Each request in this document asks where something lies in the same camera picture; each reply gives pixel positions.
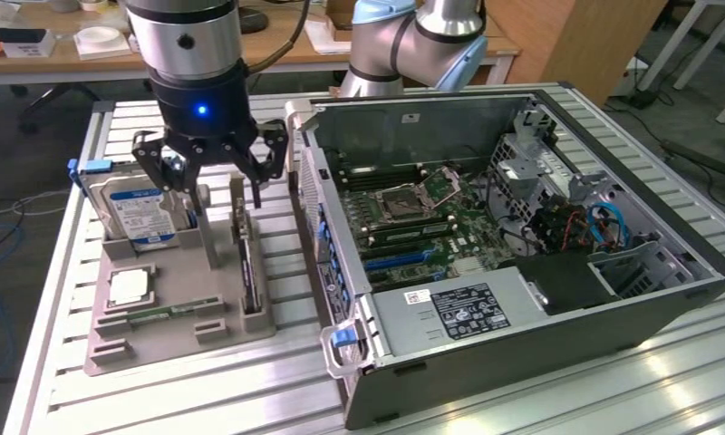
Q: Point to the white square dish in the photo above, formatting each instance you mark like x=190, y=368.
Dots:
x=99, y=43

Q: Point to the green motherboard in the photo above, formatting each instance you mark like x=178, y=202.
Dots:
x=466, y=226

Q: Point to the graphics card with metal bracket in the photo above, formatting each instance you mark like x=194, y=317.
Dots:
x=251, y=272

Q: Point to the black chair base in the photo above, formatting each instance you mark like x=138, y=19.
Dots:
x=60, y=97

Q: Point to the grey parts rack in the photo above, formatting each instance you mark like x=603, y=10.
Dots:
x=175, y=335

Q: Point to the white paper stack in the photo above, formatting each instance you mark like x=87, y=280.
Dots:
x=327, y=41

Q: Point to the hard disk with blue caddy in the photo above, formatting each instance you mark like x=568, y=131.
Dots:
x=139, y=219

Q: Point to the metal socket cover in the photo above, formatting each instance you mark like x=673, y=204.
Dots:
x=443, y=186

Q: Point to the white labelled box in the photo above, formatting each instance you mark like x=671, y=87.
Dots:
x=27, y=45

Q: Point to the white table frame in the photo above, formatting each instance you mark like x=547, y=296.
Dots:
x=665, y=54

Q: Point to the cardboard box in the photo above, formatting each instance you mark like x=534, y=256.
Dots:
x=339, y=13

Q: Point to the green RAM stick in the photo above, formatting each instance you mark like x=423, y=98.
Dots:
x=158, y=312

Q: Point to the wooden cabinet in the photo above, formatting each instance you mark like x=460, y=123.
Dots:
x=580, y=45

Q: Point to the metal disk bay cage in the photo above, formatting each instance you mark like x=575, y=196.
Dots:
x=520, y=181

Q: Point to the wooden desk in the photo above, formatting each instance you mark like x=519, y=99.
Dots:
x=67, y=63

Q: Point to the blue expansion slot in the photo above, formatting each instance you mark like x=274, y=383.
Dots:
x=399, y=262

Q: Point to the open black PC case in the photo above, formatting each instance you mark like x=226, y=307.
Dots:
x=520, y=362

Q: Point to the silver chipset heatsink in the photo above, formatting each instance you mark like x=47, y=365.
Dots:
x=468, y=268

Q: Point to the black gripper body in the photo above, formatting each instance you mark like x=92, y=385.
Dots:
x=203, y=118

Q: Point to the grey power supply unit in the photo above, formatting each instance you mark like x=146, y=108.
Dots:
x=399, y=317

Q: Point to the CPU socket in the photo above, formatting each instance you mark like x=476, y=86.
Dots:
x=402, y=201

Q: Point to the black lamp base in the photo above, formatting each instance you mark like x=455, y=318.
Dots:
x=255, y=22

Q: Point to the silver CPU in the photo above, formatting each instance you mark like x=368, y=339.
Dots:
x=127, y=287

